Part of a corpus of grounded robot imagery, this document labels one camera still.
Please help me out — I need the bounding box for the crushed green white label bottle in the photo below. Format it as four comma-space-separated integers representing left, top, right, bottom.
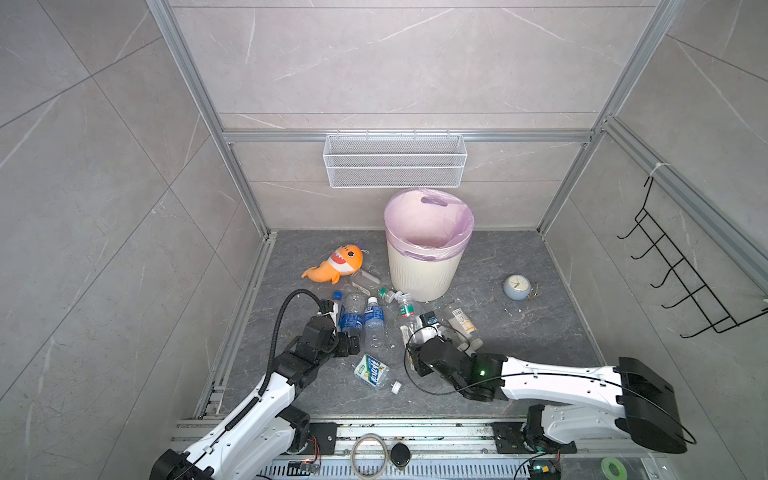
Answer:
354, 354, 390, 388

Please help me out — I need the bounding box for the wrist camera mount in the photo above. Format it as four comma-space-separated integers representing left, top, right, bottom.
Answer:
419, 311, 453, 342
318, 299, 339, 319

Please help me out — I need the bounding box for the pink plastic bin liner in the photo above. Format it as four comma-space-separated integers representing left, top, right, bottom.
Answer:
384, 188, 475, 262

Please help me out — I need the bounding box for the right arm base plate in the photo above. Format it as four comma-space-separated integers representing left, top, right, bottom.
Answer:
491, 422, 578, 454

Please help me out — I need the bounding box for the orange shark plush toy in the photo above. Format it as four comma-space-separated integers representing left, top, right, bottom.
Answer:
302, 244, 364, 285

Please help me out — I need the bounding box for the Pocari Sweat bottle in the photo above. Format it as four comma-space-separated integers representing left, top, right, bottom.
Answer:
339, 291, 367, 336

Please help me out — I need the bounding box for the green label square clear bottle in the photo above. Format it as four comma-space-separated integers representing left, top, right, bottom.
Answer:
350, 269, 396, 303

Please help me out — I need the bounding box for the black round device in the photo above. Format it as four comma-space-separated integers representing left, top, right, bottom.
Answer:
389, 442, 412, 470

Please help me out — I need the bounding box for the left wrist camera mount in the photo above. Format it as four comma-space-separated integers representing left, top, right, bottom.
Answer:
318, 299, 339, 319

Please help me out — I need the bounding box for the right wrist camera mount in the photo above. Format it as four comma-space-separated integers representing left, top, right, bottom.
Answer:
419, 311, 453, 342

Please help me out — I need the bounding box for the clear bottle orange white label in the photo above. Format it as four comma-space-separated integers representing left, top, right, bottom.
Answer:
445, 305, 477, 337

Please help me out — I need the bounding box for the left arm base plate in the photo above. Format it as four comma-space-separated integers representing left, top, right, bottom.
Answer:
287, 422, 339, 456

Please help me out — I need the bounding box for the black corrugated cable hose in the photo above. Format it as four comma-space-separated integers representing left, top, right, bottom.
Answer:
259, 288, 325, 397

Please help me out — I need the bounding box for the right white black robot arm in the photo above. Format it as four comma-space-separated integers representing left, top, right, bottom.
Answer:
405, 336, 697, 454

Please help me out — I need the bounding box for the Pocari Sweat bottle upright label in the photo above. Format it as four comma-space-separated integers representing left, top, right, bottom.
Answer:
363, 297, 386, 350

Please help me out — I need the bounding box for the blue cap clear bottle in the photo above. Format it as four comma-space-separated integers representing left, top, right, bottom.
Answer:
332, 291, 344, 322

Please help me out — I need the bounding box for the green band clear square bottle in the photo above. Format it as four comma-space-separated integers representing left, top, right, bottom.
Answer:
396, 293, 421, 346

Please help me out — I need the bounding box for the black wire hook rack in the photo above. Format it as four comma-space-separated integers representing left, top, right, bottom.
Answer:
617, 176, 767, 339

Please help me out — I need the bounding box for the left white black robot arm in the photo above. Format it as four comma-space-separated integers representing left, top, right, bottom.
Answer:
149, 315, 361, 479

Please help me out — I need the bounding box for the green tape roll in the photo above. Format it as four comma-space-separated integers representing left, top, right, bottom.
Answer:
600, 457, 628, 480

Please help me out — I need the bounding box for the cream ribbed trash bin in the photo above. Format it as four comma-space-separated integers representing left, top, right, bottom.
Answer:
387, 240, 469, 302

